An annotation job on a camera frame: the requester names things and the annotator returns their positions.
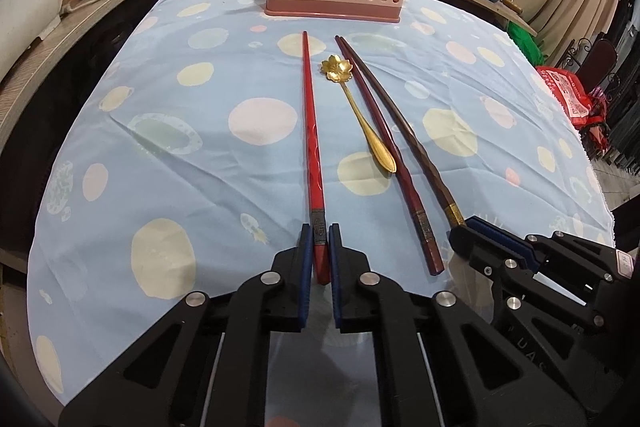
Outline white plastic tub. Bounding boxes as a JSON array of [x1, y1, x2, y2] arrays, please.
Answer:
[[0, 0, 68, 80]]

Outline gold flower spoon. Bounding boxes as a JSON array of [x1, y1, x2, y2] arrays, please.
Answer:
[[320, 54, 397, 174]]

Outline blue dotted tablecloth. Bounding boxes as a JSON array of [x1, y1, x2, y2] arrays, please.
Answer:
[[27, 0, 616, 427]]

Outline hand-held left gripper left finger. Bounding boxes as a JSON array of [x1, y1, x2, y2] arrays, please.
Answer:
[[59, 223, 315, 427]]

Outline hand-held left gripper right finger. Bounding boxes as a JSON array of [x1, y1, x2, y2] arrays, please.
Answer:
[[327, 223, 591, 427]]

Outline green plastic bag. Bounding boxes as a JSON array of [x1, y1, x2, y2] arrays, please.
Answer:
[[507, 21, 543, 62]]

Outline red chopstick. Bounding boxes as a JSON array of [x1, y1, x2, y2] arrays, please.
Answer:
[[301, 31, 332, 285]]

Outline dark metal chair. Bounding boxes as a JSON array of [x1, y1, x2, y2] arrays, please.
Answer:
[[565, 39, 618, 80]]

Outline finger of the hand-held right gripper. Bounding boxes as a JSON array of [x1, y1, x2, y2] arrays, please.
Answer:
[[465, 216, 545, 274], [446, 227, 531, 282]]

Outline red plastic bag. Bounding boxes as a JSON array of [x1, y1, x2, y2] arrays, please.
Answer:
[[535, 66, 608, 130]]

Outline brown chopstick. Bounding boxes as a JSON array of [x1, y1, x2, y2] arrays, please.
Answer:
[[334, 35, 443, 277], [339, 38, 466, 228]]

